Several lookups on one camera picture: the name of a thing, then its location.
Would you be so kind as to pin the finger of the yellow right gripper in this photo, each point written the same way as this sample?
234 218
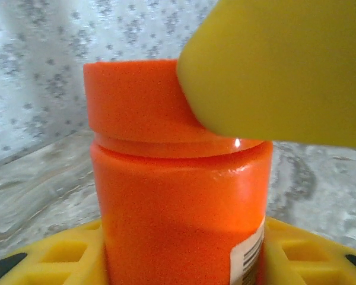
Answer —
279 68

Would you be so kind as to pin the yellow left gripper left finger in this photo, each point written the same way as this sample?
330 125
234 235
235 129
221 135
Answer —
53 261

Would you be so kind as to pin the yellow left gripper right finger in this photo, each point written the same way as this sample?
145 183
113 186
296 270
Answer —
314 261

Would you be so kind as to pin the orange pill bottle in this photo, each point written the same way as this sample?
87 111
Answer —
172 207

